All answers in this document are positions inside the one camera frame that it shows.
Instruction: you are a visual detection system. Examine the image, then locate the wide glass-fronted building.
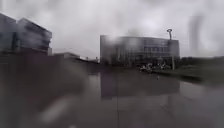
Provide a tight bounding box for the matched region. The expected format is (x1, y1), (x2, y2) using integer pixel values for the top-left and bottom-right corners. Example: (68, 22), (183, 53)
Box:
(99, 34), (181, 67)

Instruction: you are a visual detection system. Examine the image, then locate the row of parked two-wheelers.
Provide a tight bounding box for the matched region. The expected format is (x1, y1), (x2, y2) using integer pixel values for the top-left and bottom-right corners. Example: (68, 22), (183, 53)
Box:
(138, 61), (168, 74)

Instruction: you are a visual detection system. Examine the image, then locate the wet grey paved plaza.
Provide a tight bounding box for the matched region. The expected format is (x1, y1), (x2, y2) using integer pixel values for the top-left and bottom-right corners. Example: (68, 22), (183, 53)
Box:
(0, 54), (224, 128)

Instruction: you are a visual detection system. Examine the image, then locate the tall lamp pole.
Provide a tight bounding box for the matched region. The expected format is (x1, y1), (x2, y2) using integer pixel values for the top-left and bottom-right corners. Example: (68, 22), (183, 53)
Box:
(166, 28), (176, 71)

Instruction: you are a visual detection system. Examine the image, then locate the grass strip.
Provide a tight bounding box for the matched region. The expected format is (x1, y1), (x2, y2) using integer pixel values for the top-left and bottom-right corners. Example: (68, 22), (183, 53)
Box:
(159, 64), (224, 84)

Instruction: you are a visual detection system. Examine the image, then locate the dark multi-storey building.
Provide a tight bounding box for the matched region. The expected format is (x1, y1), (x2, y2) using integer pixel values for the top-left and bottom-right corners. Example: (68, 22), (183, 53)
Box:
(0, 12), (54, 57)

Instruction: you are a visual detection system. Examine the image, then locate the dark hedge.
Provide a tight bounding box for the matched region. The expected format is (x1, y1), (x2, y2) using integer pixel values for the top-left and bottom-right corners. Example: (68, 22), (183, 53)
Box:
(179, 55), (224, 68)

